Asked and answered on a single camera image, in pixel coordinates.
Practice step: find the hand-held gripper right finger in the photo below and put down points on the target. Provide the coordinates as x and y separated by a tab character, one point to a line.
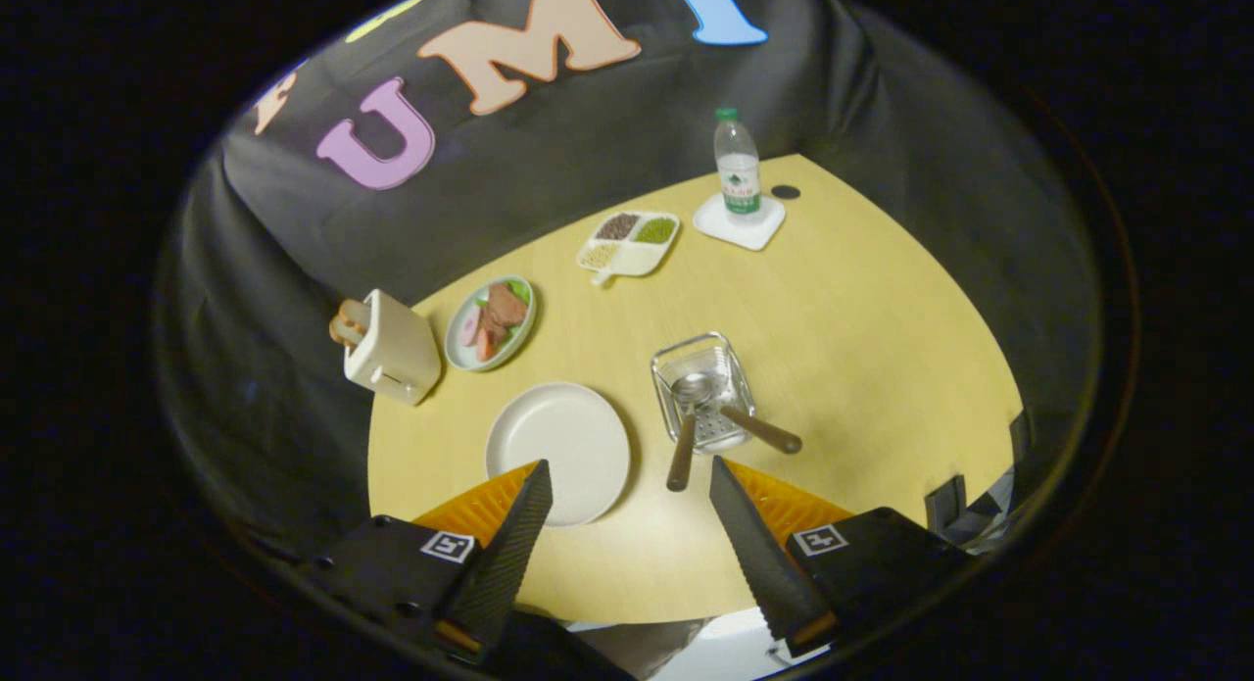
759	554

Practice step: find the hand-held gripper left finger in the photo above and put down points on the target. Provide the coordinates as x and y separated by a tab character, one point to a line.
500	554

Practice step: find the white round plate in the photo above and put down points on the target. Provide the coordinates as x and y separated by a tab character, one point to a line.
558	446

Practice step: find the green-rimmed food plate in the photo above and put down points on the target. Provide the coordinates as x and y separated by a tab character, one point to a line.
460	353

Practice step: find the white toaster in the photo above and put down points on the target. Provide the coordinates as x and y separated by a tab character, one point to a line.
397	353

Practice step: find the pink ham slice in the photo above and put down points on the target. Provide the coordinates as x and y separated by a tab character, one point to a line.
471	325

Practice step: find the brown meat slice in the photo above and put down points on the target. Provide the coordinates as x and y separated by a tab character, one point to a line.
506	306

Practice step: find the green lettuce leaf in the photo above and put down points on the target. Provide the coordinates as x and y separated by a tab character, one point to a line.
520	290

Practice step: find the toasted bread slice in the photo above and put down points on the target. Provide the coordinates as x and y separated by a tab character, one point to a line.
343	332
355	314

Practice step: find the white divided grain dish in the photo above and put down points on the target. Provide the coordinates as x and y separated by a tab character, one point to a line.
635	260

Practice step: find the white square coaster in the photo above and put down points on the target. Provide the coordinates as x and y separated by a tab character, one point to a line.
745	232

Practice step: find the black round table hole cover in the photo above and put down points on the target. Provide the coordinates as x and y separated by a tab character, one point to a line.
786	191

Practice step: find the clear water bottle green cap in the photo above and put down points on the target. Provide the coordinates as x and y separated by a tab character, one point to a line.
738	162

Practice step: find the black backdrop cloth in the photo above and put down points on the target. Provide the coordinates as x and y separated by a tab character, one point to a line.
588	142

